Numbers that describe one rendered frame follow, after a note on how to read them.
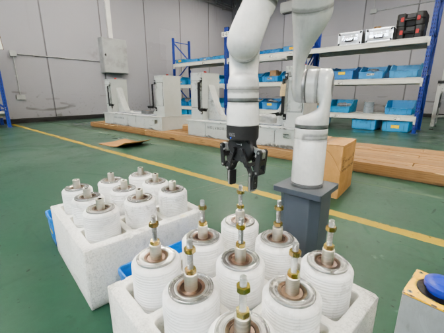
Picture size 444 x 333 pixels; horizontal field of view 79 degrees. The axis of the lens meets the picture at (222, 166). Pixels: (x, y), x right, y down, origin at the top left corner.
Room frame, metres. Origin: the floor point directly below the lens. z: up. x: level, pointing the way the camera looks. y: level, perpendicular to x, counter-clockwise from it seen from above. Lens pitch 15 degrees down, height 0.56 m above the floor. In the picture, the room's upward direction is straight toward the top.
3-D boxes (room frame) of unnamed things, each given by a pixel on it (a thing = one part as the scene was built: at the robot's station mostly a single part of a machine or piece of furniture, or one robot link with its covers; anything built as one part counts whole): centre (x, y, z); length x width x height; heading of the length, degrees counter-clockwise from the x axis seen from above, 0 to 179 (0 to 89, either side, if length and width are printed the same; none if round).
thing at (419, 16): (4.31, -2.76, 1.57); 0.42 x 0.34 x 0.17; 138
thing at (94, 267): (0.87, 0.33, 0.09); 0.39 x 0.39 x 0.18; 42
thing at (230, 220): (0.63, -0.05, 0.25); 0.08 x 0.08 x 0.01
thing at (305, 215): (0.77, -0.26, 0.15); 0.15 x 0.15 x 0.30; 49
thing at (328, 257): (0.45, -0.20, 0.26); 0.02 x 0.02 x 0.03
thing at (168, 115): (4.36, 1.23, 0.45); 1.61 x 0.57 x 0.74; 49
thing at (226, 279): (0.46, -0.04, 0.16); 0.10 x 0.10 x 0.18
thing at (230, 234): (0.63, -0.05, 0.16); 0.10 x 0.10 x 0.18
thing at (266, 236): (0.54, -0.12, 0.25); 0.08 x 0.08 x 0.01
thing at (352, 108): (4.87, -2.13, 0.36); 0.50 x 0.38 x 0.21; 141
